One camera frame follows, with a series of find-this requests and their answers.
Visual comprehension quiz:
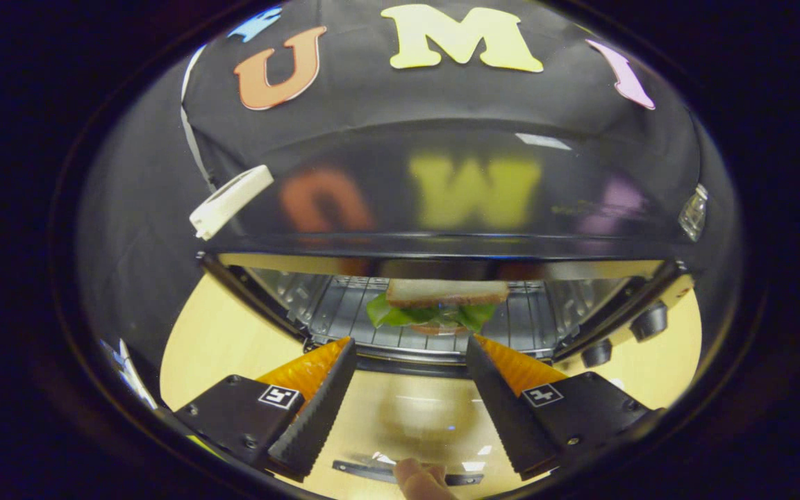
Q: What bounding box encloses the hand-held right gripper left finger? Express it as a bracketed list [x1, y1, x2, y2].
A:
[174, 337, 358, 481]

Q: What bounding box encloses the clear plastic water bottle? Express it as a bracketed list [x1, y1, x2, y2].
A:
[678, 184, 709, 242]

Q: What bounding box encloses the black electric oven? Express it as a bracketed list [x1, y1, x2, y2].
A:
[195, 119, 712, 487]

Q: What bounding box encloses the white toaster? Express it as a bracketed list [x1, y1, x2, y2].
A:
[189, 165, 274, 241]

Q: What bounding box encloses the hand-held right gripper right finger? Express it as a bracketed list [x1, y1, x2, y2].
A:
[466, 335, 658, 480]

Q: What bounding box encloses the lettuce sandwich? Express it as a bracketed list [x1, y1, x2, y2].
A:
[365, 279, 510, 335]

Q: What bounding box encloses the black backdrop cloth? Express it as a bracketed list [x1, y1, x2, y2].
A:
[77, 3, 741, 390]

